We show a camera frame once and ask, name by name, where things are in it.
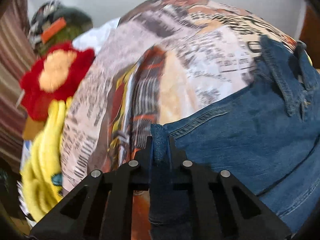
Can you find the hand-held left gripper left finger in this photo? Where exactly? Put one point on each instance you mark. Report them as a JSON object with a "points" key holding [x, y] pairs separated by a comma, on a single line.
{"points": [[147, 150]]}

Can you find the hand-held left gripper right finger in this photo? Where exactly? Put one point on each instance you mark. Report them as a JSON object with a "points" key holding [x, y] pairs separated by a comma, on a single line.
{"points": [[173, 150]]}

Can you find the blue denim jacket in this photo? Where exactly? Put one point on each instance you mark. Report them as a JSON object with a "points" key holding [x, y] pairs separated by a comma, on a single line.
{"points": [[237, 142]]}

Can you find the printed blanket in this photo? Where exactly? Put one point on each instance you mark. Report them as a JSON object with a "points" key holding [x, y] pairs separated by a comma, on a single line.
{"points": [[187, 55]]}

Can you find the yellow plush toy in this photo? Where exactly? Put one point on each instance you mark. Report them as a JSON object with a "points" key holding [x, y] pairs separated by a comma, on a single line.
{"points": [[42, 175]]}

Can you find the red plush toy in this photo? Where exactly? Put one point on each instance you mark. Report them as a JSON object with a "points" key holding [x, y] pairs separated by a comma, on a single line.
{"points": [[57, 80]]}

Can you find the white sheet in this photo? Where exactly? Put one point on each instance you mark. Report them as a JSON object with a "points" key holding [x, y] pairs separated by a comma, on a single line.
{"points": [[97, 35]]}

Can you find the green cloth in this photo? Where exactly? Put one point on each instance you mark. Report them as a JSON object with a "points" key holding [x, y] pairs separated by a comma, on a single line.
{"points": [[70, 33]]}

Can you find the orange box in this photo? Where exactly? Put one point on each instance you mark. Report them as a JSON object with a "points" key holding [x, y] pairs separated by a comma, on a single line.
{"points": [[53, 30]]}

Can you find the striped curtain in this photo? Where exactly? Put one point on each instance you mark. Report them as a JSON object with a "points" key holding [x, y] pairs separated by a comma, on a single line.
{"points": [[12, 67]]}

